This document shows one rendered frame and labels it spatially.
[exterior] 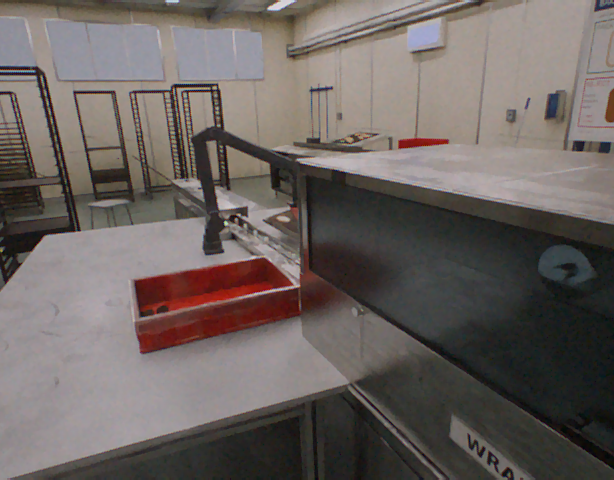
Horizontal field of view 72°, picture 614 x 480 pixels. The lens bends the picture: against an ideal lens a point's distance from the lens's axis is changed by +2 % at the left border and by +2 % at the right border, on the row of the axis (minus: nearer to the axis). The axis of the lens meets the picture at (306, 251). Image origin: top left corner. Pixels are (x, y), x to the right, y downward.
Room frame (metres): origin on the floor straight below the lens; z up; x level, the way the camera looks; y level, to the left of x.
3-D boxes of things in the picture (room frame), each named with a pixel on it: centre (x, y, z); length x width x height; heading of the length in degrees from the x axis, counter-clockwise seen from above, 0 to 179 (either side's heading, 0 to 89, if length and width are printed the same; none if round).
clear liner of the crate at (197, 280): (1.20, 0.29, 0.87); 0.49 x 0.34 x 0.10; 113
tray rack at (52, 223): (3.62, 2.34, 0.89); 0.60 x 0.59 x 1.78; 115
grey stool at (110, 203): (4.86, 2.28, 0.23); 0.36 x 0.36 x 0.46; 61
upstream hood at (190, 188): (2.80, 0.68, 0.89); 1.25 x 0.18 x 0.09; 27
